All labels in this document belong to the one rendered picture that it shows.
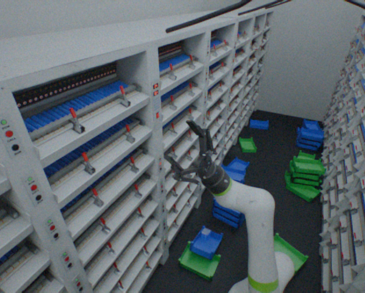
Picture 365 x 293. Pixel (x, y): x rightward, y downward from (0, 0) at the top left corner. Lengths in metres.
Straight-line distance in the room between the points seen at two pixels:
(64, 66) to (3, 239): 0.55
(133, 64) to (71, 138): 0.50
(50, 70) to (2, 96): 0.15
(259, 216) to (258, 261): 0.20
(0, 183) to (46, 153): 0.15
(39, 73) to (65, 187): 0.42
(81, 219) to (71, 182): 0.19
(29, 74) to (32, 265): 0.65
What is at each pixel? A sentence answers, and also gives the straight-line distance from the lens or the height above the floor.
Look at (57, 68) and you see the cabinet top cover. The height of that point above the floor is 1.73.
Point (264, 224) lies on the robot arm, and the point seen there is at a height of 1.26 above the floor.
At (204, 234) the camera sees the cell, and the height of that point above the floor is 0.09.
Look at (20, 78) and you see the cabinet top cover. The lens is 0.76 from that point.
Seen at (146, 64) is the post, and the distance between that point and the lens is 1.17.
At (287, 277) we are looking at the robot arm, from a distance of 1.23.
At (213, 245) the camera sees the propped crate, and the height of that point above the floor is 0.04.
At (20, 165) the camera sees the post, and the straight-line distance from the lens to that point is 0.81.
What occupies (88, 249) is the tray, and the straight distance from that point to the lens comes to 1.25.
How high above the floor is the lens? 1.92
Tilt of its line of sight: 33 degrees down
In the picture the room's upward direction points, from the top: straight up
